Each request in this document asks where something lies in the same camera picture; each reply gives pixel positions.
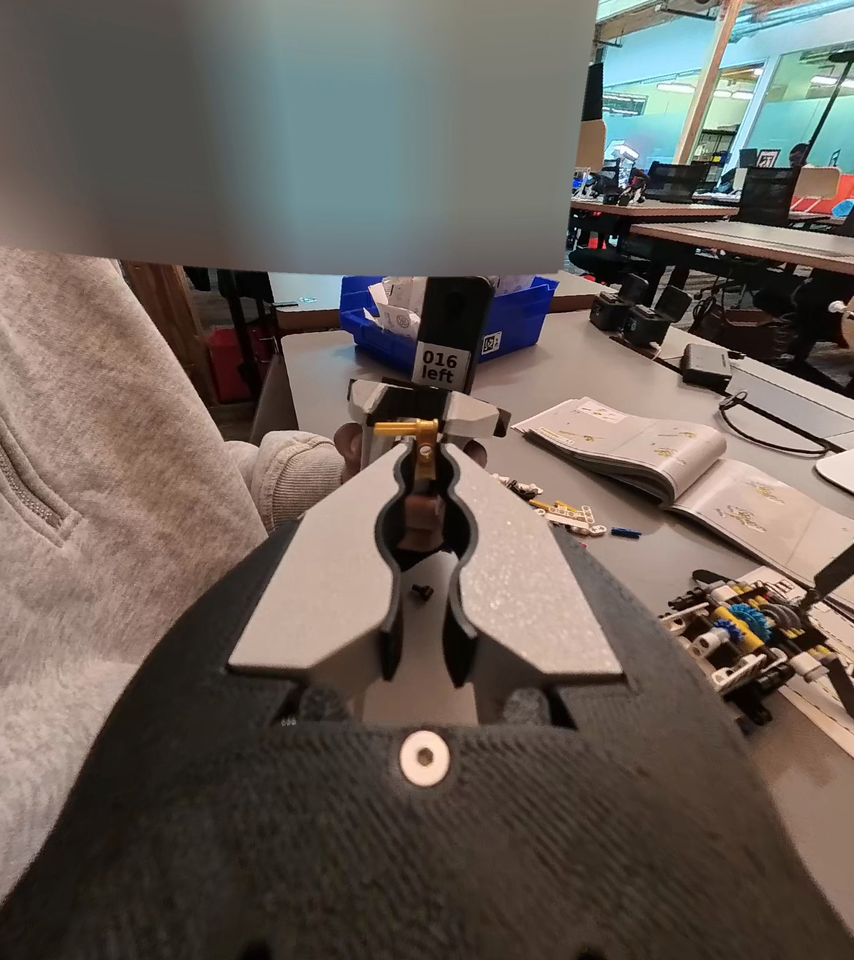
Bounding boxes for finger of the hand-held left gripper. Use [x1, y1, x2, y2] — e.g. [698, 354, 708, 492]
[346, 377, 429, 481]
[439, 390, 512, 451]

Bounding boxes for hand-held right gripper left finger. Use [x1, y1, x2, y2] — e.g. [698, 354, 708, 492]
[228, 441, 410, 725]

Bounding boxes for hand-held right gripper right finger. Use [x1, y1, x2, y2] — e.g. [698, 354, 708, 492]
[442, 441, 626, 725]

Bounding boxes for yellow lego connector piece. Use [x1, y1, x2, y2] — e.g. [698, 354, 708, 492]
[374, 417, 441, 483]

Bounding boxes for person's left forearm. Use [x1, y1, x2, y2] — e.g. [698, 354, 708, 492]
[228, 431, 347, 537]

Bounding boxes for pile of loose lego pieces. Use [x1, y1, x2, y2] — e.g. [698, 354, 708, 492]
[493, 471, 644, 540]

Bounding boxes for open lego instruction booklet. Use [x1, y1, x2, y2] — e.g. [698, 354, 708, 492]
[511, 396, 854, 631]

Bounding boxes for zebra striped lego plane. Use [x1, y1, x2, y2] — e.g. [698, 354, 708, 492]
[658, 529, 854, 735]

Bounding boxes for lego sticker sheet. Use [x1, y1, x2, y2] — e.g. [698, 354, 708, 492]
[738, 564, 854, 810]

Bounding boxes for person's left hand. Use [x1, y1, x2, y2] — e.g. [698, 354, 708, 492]
[333, 422, 489, 556]

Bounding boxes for blue plastic bin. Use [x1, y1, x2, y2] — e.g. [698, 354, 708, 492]
[339, 274, 560, 378]

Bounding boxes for red container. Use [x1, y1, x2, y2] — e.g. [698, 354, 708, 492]
[208, 324, 257, 404]

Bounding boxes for wooden edged desk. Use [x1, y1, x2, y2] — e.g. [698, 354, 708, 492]
[569, 197, 740, 226]
[628, 221, 854, 280]

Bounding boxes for black power adapter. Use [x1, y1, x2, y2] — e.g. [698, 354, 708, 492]
[679, 342, 734, 389]

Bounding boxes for black cable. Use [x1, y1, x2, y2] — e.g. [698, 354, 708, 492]
[718, 388, 836, 459]

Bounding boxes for wooden support post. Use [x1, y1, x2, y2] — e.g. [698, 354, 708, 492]
[685, 0, 744, 165]

